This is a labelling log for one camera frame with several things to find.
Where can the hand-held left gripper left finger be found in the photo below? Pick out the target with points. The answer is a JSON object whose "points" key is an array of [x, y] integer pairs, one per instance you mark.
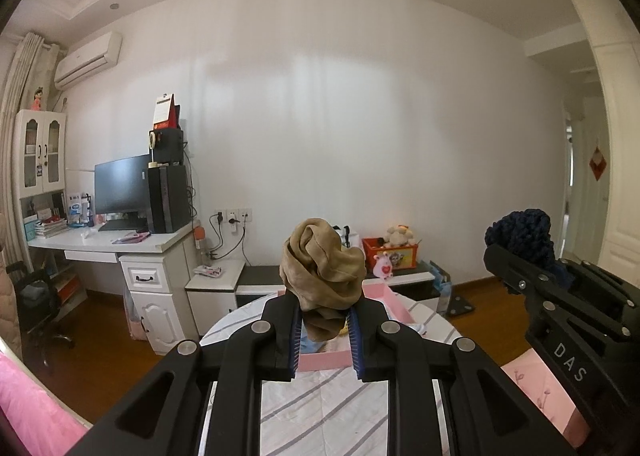
{"points": [[295, 336]]}

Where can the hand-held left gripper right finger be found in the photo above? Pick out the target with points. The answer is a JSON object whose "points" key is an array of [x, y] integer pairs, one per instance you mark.
{"points": [[356, 341]]}

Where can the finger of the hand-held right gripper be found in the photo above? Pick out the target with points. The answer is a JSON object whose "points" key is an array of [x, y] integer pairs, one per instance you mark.
{"points": [[550, 281]]}

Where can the pink tray box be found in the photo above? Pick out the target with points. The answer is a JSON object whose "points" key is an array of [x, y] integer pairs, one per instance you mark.
{"points": [[390, 301]]}

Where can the navy knitted scrunchie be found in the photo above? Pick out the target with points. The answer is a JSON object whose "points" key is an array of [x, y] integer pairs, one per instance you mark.
{"points": [[525, 231]]}

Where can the brown scrunchie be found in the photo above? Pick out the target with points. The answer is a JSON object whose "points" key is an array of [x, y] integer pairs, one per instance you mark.
{"points": [[320, 266]]}

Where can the pale pink floral quilt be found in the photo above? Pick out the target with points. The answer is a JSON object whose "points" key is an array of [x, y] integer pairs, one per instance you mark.
{"points": [[545, 396]]}

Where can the low black top bench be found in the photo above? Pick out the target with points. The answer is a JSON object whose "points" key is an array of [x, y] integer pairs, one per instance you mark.
{"points": [[260, 276]]}

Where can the round table, striped cloth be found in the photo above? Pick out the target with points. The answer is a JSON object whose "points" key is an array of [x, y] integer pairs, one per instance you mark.
{"points": [[320, 411]]}

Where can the pink heart plush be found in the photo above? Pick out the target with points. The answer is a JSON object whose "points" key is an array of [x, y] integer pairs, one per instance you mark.
{"points": [[384, 266]]}

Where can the white side cabinet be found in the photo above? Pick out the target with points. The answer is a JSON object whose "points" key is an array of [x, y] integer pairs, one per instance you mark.
{"points": [[220, 281]]}

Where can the red toy box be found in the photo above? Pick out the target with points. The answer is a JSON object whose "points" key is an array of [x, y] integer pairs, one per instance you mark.
{"points": [[400, 258]]}

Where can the white tote bag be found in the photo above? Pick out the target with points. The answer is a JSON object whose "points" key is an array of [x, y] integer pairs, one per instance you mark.
{"points": [[352, 240]]}

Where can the light blue packet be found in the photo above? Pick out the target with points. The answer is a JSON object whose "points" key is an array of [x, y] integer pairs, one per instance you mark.
{"points": [[442, 286]]}

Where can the small printed packet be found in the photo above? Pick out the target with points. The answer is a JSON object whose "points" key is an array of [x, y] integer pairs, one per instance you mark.
{"points": [[208, 271]]}

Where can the cream plush sheep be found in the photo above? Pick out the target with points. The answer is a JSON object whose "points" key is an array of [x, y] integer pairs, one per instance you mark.
{"points": [[400, 235]]}

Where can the red door decoration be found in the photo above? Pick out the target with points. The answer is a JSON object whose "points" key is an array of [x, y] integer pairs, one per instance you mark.
{"points": [[598, 164]]}

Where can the orange capped bottle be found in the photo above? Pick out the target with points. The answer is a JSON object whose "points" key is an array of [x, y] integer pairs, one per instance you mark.
{"points": [[200, 236]]}

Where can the white desk drawer unit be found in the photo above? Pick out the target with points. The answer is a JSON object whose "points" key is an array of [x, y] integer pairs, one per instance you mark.
{"points": [[155, 306]]}

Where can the black computer tower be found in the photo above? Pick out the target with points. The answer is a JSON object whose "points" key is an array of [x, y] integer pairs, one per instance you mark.
{"points": [[167, 198]]}

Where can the pink booklet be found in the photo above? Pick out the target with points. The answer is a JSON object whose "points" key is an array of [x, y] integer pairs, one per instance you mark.
{"points": [[131, 237]]}

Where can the black keyboard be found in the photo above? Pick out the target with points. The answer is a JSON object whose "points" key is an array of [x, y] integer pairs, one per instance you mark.
{"points": [[122, 225]]}

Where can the white desk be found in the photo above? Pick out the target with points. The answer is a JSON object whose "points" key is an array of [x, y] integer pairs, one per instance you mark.
{"points": [[90, 242]]}

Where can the black speaker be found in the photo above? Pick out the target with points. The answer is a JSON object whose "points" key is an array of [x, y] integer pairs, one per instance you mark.
{"points": [[170, 146]]}

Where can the black computer monitor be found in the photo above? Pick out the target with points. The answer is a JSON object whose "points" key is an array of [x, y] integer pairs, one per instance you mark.
{"points": [[122, 183]]}

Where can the blue white boxes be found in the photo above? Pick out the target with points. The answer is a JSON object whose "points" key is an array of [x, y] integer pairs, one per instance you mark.
{"points": [[80, 208]]}

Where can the black office chair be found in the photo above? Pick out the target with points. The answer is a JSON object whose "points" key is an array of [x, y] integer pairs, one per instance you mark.
{"points": [[35, 301]]}

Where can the red white desk calendar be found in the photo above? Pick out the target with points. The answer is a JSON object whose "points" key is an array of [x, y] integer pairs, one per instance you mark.
{"points": [[162, 109]]}

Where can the stack of books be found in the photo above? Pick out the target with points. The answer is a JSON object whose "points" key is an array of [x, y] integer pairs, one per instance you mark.
{"points": [[50, 227]]}

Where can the bright pink bedspread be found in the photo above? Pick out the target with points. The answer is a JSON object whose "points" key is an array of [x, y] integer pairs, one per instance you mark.
{"points": [[30, 416]]}

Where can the teal box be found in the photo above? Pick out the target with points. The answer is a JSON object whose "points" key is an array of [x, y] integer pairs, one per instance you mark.
{"points": [[30, 228]]}

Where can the pink quilted coat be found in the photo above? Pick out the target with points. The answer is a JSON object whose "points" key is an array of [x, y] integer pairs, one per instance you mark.
{"points": [[7, 316]]}

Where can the white hutch cabinet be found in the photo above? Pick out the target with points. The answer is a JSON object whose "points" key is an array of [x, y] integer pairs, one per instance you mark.
{"points": [[37, 151]]}

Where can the white air conditioner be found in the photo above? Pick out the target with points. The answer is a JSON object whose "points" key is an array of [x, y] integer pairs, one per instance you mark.
{"points": [[87, 61]]}

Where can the small doll figure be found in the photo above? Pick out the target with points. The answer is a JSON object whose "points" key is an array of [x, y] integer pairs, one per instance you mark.
{"points": [[38, 99]]}

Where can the white wall sockets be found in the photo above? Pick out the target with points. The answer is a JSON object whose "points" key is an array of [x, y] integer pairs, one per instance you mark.
{"points": [[233, 216]]}

